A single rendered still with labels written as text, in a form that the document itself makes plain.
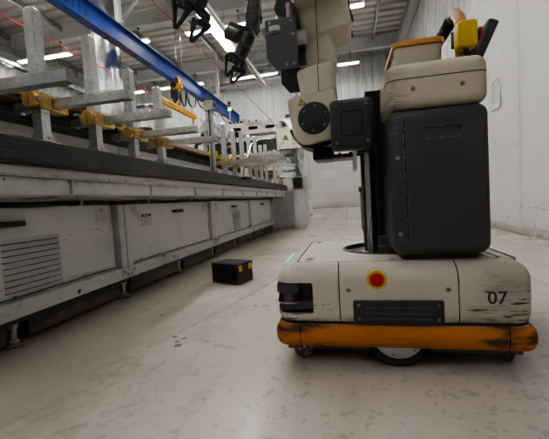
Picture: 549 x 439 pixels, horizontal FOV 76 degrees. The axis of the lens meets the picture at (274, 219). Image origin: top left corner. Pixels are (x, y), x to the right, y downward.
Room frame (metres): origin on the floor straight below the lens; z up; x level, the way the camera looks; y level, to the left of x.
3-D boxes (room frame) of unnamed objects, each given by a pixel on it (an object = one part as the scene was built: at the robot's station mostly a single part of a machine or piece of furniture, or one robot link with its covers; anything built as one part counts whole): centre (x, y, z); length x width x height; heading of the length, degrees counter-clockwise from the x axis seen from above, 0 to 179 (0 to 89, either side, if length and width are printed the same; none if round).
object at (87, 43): (1.40, 0.69, 0.91); 0.04 x 0.04 x 0.48; 78
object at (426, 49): (1.19, -0.49, 0.87); 0.23 x 0.15 x 0.11; 168
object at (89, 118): (1.42, 0.68, 0.83); 0.14 x 0.06 x 0.05; 168
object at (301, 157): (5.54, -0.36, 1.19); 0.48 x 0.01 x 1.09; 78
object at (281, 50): (1.27, -0.09, 0.99); 0.28 x 0.16 x 0.22; 168
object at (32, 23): (1.16, 0.74, 0.89); 0.04 x 0.04 x 0.48; 78
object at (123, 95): (1.18, 0.65, 0.83); 0.43 x 0.03 x 0.04; 78
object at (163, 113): (1.42, 0.59, 0.83); 0.43 x 0.03 x 0.04; 78
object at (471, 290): (1.21, -0.38, 0.16); 0.67 x 0.64 x 0.25; 78
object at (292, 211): (6.05, 0.26, 0.95); 1.65 x 0.70 x 1.90; 78
